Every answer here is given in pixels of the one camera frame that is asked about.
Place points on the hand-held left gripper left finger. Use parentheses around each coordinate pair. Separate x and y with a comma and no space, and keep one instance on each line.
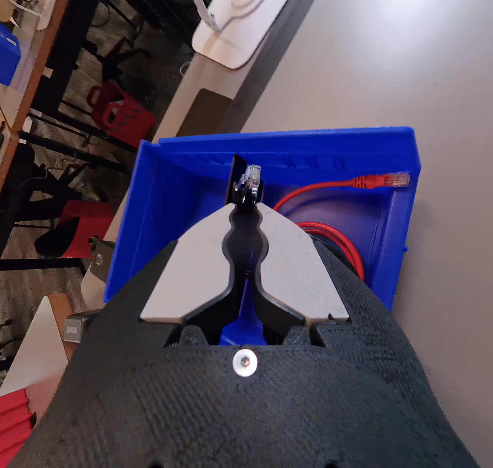
(192,271)

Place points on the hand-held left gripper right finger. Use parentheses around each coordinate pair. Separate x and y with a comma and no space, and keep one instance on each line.
(300,275)

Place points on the blue plastic bin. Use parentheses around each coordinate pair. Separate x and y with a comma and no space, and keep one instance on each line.
(185,190)

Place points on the red storage box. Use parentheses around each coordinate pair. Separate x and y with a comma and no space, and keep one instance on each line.
(92,221)

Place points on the small black box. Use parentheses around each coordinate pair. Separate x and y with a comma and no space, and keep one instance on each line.
(73,329)

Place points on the red plastic crate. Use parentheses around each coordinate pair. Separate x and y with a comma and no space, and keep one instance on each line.
(13,425)

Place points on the white stand base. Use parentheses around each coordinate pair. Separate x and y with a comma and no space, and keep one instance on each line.
(246,32)

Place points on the blue box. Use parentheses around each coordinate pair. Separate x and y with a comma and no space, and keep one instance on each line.
(7,55)

